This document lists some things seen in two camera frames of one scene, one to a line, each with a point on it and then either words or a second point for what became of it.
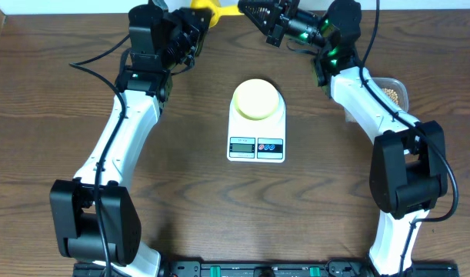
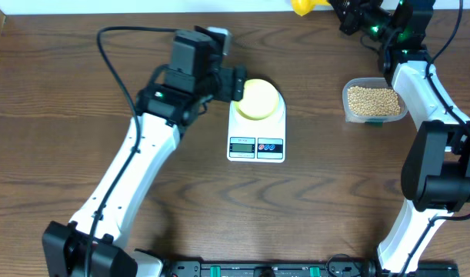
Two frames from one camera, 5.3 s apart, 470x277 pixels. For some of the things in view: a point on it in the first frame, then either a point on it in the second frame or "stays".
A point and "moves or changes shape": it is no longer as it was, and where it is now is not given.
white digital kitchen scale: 251,141 stays
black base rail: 271,268 stays
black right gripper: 268,25 → 350,18
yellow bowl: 255,99 stays
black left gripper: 191,30 → 232,84
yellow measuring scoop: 217,9 moves or changes shape
